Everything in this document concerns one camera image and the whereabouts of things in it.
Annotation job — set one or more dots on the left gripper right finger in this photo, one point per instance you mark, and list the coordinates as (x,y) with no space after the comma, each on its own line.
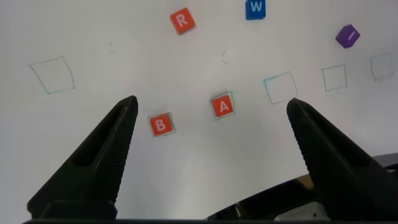
(348,180)

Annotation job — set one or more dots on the purple I letter block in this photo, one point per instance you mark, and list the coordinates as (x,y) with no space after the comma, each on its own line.
(347,36)

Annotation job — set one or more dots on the blue W letter block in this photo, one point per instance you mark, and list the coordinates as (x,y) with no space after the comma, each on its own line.
(255,9)

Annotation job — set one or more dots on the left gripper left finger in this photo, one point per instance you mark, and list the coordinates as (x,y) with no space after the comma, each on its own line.
(90,174)

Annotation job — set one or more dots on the orange R letter block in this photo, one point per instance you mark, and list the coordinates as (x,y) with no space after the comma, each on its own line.
(182,21)

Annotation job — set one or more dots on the orange B letter block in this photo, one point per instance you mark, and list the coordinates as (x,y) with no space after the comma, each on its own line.
(161,125)

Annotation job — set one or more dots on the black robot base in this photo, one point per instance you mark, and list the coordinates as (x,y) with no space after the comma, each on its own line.
(264,200)

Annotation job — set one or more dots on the orange A letter block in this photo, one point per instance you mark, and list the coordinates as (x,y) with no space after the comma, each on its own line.
(222,106)

